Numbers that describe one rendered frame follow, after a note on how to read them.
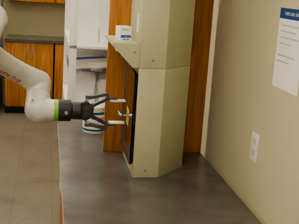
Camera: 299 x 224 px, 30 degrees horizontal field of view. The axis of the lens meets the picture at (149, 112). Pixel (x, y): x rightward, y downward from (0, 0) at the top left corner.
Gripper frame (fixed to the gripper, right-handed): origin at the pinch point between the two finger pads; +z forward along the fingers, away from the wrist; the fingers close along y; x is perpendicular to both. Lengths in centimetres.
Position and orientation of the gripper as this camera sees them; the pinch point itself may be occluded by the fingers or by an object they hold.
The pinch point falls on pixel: (119, 111)
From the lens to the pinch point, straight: 241.7
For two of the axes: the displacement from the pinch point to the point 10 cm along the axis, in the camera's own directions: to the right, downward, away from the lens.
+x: -1.7, -2.3, 9.6
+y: 0.6, -9.7, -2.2
